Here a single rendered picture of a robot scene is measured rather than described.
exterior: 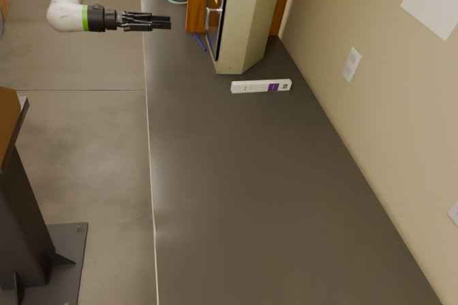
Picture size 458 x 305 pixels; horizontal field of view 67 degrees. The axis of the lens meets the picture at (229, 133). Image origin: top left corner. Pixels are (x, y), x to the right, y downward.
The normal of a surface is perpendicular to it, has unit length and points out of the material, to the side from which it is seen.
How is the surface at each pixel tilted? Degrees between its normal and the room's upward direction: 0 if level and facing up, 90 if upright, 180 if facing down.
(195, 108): 0
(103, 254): 0
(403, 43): 90
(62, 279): 0
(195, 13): 90
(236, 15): 90
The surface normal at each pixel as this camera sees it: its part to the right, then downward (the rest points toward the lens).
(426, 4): -0.97, 0.04
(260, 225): 0.15, -0.73
